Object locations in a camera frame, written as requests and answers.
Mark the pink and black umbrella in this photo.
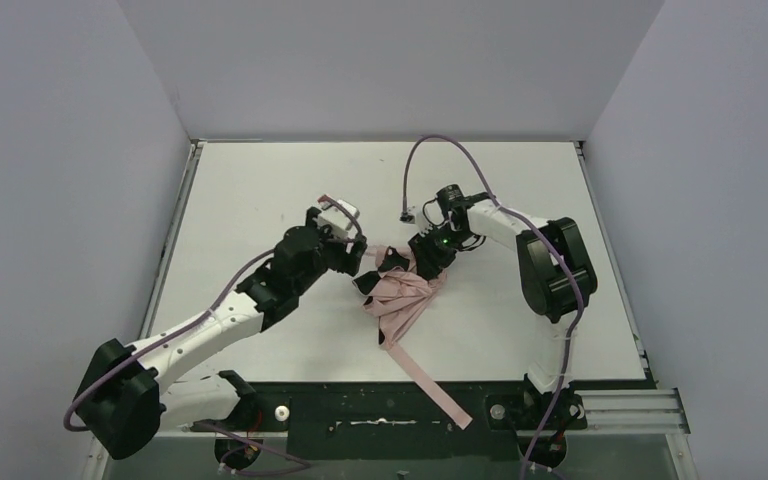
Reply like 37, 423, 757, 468
353, 245, 473, 430

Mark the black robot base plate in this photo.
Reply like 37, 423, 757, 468
198, 373, 587, 466

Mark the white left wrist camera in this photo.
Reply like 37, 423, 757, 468
315, 199, 361, 239

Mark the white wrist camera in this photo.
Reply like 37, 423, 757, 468
315, 199, 361, 239
399, 207, 439, 236

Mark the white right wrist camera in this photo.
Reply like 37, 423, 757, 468
399, 207, 439, 236

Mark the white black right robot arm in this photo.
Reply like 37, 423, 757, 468
400, 184, 598, 393

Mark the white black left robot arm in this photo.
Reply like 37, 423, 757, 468
63, 196, 367, 460

